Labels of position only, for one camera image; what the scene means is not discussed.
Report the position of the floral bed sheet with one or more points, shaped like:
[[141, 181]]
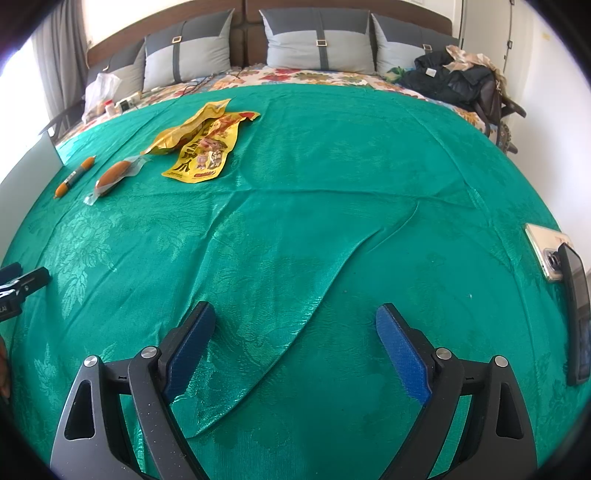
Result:
[[300, 76]]

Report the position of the green patterned bedspread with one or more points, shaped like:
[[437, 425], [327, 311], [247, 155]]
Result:
[[323, 240]]

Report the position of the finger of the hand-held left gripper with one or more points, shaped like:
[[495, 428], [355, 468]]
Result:
[[10, 272], [30, 281]]

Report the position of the small white bottle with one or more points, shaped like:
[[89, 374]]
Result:
[[111, 108]]

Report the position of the white plastic bag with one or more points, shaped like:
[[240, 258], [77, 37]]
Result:
[[102, 92]]

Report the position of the vacuum-packed brown sausage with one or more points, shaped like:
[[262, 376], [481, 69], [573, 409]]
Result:
[[113, 177]]

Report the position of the dark wooden chair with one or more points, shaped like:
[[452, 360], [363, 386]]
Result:
[[62, 117]]

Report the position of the black smartphone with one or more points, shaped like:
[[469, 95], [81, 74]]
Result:
[[578, 314]]

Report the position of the white smartphone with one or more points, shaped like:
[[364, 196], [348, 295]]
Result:
[[545, 249]]

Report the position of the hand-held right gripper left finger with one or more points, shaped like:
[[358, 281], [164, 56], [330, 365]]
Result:
[[189, 350]]

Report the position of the yellow printed snack bag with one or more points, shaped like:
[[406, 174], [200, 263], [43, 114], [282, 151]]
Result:
[[207, 154]]

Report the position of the white flat board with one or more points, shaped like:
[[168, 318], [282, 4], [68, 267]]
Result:
[[27, 164]]

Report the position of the grey curtain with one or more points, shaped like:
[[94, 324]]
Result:
[[60, 55]]

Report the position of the dark chair with cushion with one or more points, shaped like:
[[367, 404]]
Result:
[[510, 124]]

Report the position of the brown padded headboard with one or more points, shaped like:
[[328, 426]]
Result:
[[249, 32]]

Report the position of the grey two-tone pillow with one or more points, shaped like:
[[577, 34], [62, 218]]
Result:
[[122, 69], [318, 41], [189, 55], [406, 44]]

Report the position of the black jacket pile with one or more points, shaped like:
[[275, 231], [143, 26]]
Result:
[[443, 83]]

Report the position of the beige garment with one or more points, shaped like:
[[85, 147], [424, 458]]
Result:
[[471, 60]]

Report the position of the brown handbag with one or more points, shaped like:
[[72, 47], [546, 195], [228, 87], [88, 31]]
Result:
[[490, 99]]

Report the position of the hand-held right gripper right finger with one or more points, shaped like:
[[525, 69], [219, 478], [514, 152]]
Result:
[[404, 355]]

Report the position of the thin orange sausage stick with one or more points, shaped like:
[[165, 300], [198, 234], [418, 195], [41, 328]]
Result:
[[74, 177]]

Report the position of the crumpled yellow snack bag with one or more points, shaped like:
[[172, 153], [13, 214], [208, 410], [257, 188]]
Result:
[[189, 129]]

